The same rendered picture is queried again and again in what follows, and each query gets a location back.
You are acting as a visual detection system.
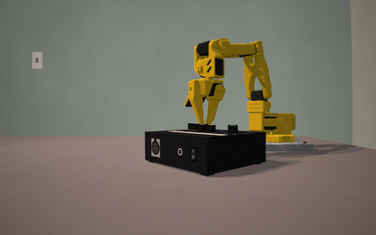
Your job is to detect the black lighting desk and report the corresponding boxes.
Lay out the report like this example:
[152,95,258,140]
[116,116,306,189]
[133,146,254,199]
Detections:
[145,123,266,176]

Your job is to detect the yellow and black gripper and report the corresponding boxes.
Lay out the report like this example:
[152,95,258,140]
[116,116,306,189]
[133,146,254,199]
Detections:
[184,78,226,125]

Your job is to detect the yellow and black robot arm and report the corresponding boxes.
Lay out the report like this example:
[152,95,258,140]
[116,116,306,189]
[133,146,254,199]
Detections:
[194,38,295,143]

